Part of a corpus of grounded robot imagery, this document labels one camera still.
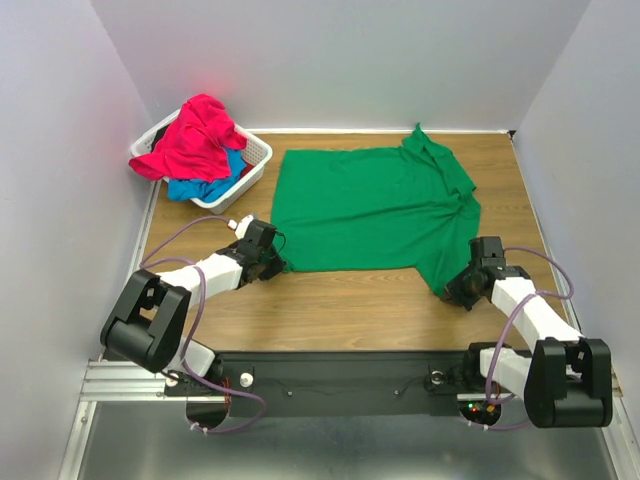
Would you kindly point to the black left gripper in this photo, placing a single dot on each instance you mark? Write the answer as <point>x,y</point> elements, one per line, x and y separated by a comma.
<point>275,268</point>

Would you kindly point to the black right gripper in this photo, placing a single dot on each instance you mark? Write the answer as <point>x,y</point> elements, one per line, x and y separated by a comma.
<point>456,288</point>

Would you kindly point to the green t shirt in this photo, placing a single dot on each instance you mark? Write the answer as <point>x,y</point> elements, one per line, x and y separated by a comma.
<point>408,206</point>

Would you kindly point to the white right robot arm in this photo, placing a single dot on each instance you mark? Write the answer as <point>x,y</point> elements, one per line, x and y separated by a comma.
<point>563,378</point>

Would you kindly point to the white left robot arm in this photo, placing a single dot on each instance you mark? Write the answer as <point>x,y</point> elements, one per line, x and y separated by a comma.
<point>146,323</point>

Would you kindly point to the blue t shirt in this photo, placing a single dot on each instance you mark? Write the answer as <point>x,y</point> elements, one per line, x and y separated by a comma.
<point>208,192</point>

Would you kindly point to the red t shirt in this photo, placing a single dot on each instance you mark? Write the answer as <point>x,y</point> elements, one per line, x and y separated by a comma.
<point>194,144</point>

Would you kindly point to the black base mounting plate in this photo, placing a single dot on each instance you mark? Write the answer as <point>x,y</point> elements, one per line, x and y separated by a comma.
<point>354,383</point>

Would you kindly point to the aluminium frame rail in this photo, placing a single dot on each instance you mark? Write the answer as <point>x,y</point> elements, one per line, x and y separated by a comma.
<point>105,381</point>

